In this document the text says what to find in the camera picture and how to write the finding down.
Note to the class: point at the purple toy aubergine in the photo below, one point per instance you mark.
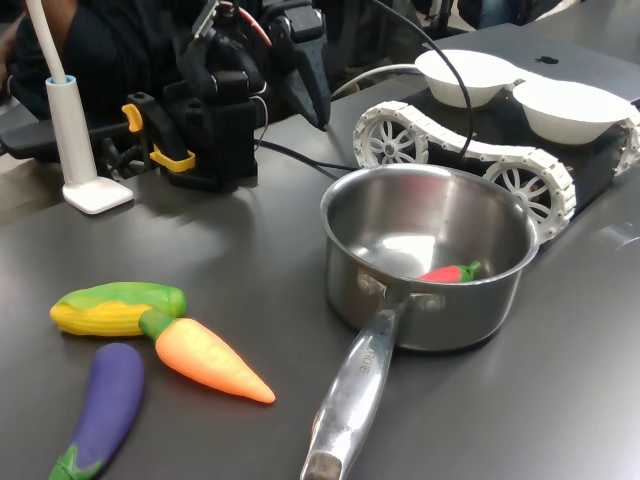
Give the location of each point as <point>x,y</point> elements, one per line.
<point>107,395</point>

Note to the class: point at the black office chair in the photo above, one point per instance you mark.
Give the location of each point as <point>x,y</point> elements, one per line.
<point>370,30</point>

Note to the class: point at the white bowl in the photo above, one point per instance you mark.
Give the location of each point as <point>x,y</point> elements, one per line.
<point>570,115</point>
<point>465,75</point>

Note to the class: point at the black and yellow clamp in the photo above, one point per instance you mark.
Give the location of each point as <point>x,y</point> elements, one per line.
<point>160,130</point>

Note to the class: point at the person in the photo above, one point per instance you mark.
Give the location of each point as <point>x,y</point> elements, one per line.
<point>100,50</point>

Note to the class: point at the tracked vehicle with white tracks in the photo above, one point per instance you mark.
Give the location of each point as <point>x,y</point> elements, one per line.
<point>505,156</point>

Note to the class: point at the red toy chilli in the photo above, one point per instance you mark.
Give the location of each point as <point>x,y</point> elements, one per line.
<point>445,274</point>

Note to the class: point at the grey closed laptop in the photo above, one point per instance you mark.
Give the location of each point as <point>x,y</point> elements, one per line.
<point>575,52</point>

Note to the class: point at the black chair armrest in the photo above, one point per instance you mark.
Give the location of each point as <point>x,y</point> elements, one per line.
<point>30,140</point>

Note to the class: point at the orange toy carrot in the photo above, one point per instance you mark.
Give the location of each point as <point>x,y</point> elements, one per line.
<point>205,357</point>

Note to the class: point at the yellow green toy corn cob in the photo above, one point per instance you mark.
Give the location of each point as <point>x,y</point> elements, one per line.
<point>100,315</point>

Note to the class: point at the white post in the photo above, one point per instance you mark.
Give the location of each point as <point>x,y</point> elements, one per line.
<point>75,140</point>

